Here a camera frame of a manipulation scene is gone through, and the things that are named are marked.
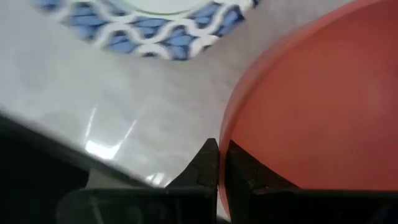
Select blue patterned plate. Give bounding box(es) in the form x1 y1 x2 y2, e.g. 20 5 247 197
30 0 262 62

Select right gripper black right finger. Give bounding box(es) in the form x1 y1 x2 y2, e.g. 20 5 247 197
224 139 300 224

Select orange plastic bowl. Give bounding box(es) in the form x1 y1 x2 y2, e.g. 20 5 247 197
217 0 398 220

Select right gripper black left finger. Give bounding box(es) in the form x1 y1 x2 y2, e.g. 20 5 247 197
166 138 220 189

